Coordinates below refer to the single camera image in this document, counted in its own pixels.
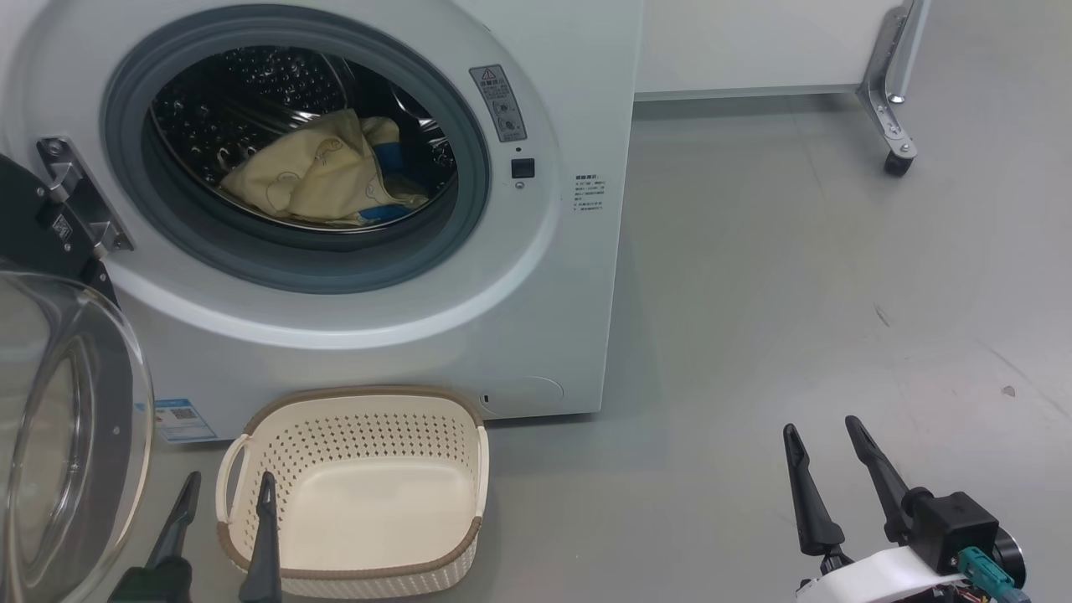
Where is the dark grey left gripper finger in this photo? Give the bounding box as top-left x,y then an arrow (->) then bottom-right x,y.
239,471 -> 283,603
147,471 -> 202,569

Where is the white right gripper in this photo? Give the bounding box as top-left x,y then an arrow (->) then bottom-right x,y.
783,415 -> 964,603

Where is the grey washing machine door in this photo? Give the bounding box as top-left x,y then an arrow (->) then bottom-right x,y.
0,153 -> 156,603

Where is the cream printed garment blue collar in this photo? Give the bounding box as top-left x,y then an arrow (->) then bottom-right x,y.
219,109 -> 386,225

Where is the cream garment with blue cuffs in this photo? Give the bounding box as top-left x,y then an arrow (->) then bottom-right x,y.
358,116 -> 432,229

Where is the metal door hinge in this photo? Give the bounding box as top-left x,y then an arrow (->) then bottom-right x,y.
35,137 -> 135,256

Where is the white front-load washing machine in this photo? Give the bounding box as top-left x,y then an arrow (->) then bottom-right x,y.
0,0 -> 644,443

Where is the stainless steel washing machine drum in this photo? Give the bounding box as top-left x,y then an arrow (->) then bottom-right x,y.
151,46 -> 457,231

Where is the cream perforated laundry basket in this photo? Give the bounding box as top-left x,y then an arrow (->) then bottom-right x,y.
215,385 -> 490,599

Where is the blue energy label sticker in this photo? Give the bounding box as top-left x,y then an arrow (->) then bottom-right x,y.
153,398 -> 217,443

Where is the round drain filter cover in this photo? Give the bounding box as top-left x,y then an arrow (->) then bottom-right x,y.
479,375 -> 564,418

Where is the grey caster foot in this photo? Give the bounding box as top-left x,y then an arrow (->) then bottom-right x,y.
856,0 -> 932,177

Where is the white partition panel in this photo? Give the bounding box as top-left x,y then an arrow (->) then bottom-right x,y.
634,0 -> 905,101

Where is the grey warning sticker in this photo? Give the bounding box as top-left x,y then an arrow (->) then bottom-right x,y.
469,64 -> 528,143

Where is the right camera cable teal connector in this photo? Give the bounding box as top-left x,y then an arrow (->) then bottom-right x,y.
959,549 -> 1033,603

